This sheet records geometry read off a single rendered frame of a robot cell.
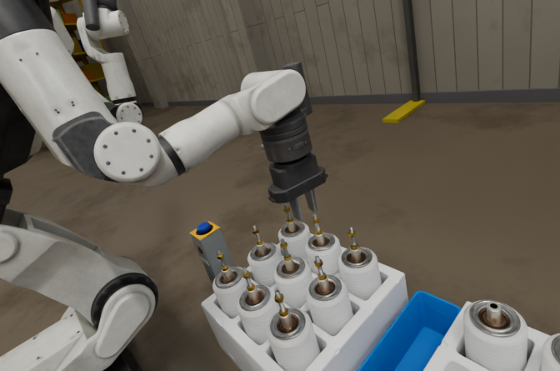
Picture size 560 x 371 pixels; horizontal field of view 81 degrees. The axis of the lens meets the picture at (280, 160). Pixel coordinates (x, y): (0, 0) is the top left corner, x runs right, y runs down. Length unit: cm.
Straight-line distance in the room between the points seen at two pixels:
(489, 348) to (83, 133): 71
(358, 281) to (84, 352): 60
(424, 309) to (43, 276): 87
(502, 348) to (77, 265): 80
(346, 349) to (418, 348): 25
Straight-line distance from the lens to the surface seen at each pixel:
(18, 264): 78
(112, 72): 108
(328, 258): 90
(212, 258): 104
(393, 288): 89
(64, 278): 83
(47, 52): 51
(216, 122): 51
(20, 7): 54
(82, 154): 47
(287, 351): 74
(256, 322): 82
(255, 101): 50
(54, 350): 90
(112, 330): 86
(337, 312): 79
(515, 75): 256
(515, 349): 74
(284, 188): 61
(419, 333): 102
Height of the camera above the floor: 81
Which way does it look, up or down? 22 degrees down
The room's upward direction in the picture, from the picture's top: 16 degrees counter-clockwise
